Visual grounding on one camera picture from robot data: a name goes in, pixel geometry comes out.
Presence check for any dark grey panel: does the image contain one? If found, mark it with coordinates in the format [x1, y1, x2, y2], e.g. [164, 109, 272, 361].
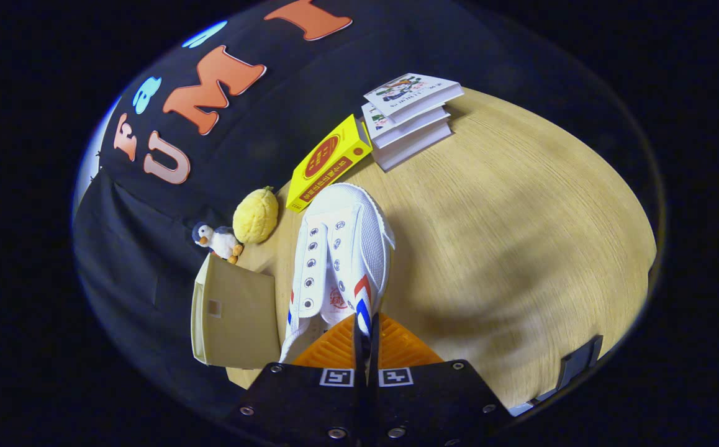
[555, 335, 604, 392]

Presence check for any white illustrated cover book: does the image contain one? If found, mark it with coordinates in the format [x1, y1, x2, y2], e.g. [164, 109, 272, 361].
[363, 73, 464, 125]

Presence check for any white canvas shoe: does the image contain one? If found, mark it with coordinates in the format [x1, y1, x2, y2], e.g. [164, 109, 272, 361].
[279, 183, 396, 364]

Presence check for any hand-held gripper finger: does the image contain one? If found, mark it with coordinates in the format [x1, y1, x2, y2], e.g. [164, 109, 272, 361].
[238, 312, 366, 447]
[367, 312, 512, 447]

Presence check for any yellow plush ball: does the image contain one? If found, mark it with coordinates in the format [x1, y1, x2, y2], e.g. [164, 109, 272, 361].
[232, 186, 279, 245]

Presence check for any yellow book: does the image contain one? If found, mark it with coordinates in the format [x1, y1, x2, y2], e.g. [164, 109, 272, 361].
[286, 114, 374, 214]

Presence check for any penguin plush toy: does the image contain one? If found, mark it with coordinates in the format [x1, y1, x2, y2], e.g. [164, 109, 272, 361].
[191, 222, 245, 265]

